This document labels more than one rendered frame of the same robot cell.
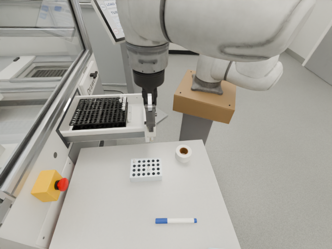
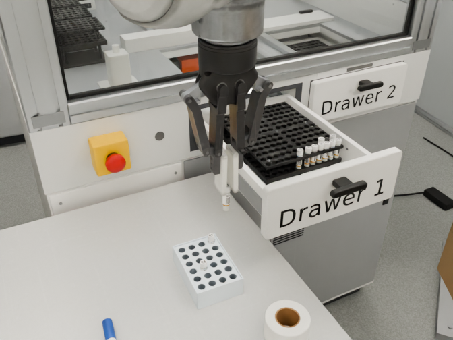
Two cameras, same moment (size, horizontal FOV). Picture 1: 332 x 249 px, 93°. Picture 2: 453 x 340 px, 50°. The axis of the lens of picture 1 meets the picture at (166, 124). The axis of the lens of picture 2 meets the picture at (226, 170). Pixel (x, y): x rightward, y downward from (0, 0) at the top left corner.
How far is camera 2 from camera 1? 0.55 m
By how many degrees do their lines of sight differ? 55
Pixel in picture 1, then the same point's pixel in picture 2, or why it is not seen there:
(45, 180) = (108, 139)
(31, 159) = (121, 105)
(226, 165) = not seen: outside the picture
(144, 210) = (124, 300)
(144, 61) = not seen: hidden behind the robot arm
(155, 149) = (271, 273)
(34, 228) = (61, 179)
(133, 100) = not seen: hidden behind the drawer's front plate
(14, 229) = (45, 150)
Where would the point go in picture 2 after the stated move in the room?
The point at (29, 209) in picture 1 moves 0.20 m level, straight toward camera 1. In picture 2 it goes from (74, 153) to (38, 216)
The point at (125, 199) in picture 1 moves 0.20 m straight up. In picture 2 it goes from (137, 265) to (125, 175)
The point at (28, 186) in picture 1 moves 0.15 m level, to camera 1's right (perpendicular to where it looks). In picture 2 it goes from (92, 129) to (100, 168)
